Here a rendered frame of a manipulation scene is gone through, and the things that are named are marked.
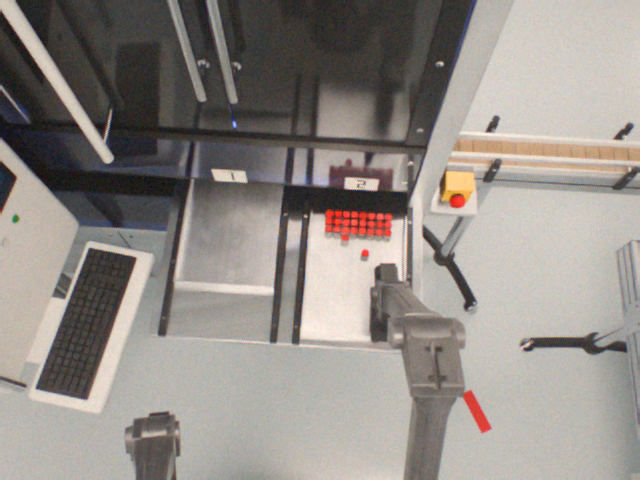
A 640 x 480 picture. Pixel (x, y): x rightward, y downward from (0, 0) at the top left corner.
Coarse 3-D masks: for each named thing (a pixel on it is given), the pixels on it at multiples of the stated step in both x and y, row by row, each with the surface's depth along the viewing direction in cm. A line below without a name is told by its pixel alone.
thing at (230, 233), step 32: (192, 192) 168; (224, 192) 169; (256, 192) 169; (192, 224) 165; (224, 224) 165; (256, 224) 165; (192, 256) 162; (224, 256) 162; (256, 256) 161; (256, 288) 157
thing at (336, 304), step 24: (312, 216) 165; (312, 240) 163; (336, 240) 163; (312, 264) 161; (336, 264) 161; (360, 264) 161; (312, 288) 158; (336, 288) 158; (360, 288) 158; (312, 312) 156; (336, 312) 156; (360, 312) 156; (336, 336) 153; (360, 336) 151
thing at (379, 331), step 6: (372, 306) 145; (372, 312) 144; (372, 318) 143; (372, 324) 143; (378, 324) 139; (384, 324) 138; (372, 330) 142; (378, 330) 142; (384, 330) 141; (372, 336) 141; (378, 336) 141; (384, 336) 141; (372, 342) 142; (378, 342) 141
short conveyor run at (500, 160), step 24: (456, 144) 169; (480, 144) 169; (504, 144) 169; (528, 144) 171; (552, 144) 169; (576, 144) 166; (600, 144) 165; (624, 144) 165; (480, 168) 165; (504, 168) 166; (528, 168) 166; (552, 168) 166; (576, 168) 166; (600, 168) 166; (624, 168) 166; (600, 192) 172; (624, 192) 171
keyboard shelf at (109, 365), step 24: (144, 264) 169; (72, 288) 166; (48, 312) 164; (120, 312) 164; (48, 336) 162; (120, 336) 161; (120, 360) 161; (96, 384) 157; (72, 408) 155; (96, 408) 155
